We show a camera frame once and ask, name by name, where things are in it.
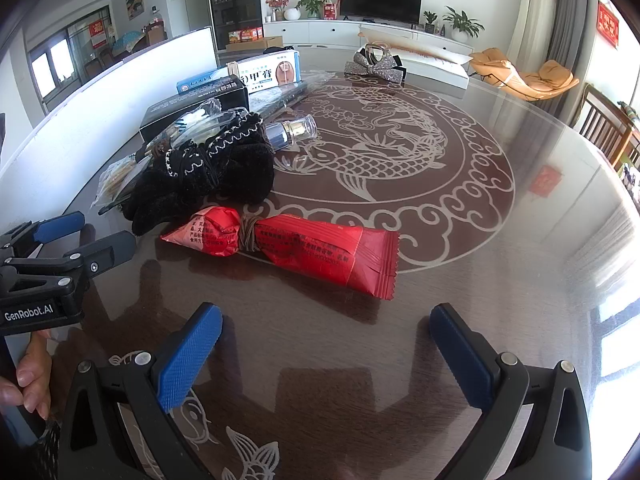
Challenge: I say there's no tan cushioned bench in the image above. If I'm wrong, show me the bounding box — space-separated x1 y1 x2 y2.
357 29 417 44

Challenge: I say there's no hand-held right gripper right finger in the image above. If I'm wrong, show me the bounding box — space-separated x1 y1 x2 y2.
429 302 593 480

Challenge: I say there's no large potted plant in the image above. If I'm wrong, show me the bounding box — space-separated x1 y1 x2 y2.
442 6 485 44

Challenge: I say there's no blue cardboard box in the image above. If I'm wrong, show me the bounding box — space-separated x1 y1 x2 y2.
176 67 241 95

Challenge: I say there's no person's left hand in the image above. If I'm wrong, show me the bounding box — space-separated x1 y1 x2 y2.
0 332 53 421

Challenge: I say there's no grey curtain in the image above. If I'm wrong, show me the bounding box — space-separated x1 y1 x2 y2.
544 0 601 123

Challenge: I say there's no wooden chair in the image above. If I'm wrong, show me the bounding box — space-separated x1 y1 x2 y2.
570 82 640 167

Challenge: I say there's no green leafy potted plant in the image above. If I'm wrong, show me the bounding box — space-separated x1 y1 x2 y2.
295 0 331 20

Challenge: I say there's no glass spray bottle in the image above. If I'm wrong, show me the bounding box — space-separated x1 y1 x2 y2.
264 114 319 153

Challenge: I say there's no white storage box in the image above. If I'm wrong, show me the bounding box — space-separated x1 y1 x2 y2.
0 26 218 177

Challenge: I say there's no red snack packet with twine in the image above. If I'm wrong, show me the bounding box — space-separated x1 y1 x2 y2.
160 205 401 301

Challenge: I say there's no white sheer curtain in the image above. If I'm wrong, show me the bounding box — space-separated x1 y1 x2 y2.
510 0 560 63

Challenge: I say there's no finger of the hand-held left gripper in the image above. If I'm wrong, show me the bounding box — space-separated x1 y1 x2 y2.
10 231 137 286
0 211 87 261

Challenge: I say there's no clear packet with dark item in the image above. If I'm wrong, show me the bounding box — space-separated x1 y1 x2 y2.
250 72 336 117

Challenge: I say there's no blue white box with twine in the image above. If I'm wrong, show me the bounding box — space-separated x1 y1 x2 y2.
226 50 302 95

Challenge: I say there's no brown cardboard box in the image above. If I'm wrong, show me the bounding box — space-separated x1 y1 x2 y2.
225 35 284 54

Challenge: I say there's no black cardboard box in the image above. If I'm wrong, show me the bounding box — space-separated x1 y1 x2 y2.
139 74 250 143

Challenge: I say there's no red wall hanging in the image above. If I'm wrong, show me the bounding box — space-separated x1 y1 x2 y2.
596 1 621 50

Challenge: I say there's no silver rhinestone bow clip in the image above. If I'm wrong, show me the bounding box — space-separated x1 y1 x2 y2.
345 50 407 82

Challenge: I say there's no orange lounge chair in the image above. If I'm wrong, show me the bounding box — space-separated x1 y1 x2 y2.
470 47 581 102

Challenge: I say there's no white television cabinet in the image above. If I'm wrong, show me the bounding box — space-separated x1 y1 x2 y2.
263 17 473 56

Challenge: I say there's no clear plastic bag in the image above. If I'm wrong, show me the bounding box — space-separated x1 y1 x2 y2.
165 97 251 141

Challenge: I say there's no black television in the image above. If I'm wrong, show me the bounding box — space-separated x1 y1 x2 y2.
340 0 423 25

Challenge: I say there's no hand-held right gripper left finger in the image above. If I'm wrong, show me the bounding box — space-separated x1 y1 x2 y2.
57 302 223 480

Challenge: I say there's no clear bag of wooden sticks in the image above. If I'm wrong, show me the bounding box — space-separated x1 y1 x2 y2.
92 152 151 211

